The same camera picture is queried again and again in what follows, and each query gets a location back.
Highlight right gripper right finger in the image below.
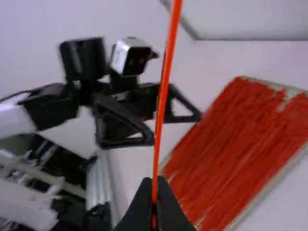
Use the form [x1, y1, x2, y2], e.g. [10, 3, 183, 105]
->
[156, 175, 200, 231]

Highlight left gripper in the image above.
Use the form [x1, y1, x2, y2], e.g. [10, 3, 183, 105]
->
[92, 73, 203, 150]

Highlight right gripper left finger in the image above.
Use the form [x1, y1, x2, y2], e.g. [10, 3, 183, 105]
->
[112, 177, 154, 231]

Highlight orange cable tie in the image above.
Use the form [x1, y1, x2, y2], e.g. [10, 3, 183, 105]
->
[151, 0, 184, 231]

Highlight silver rails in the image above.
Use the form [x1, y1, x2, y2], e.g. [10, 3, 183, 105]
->
[0, 134, 116, 231]

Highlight pale tray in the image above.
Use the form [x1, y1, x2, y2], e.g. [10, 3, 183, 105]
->
[158, 74, 308, 231]

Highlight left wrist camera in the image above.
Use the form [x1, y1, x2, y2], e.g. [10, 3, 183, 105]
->
[109, 37, 160, 77]

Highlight row of orange cable ties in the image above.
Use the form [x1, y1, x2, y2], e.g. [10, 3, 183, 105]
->
[162, 76, 308, 231]

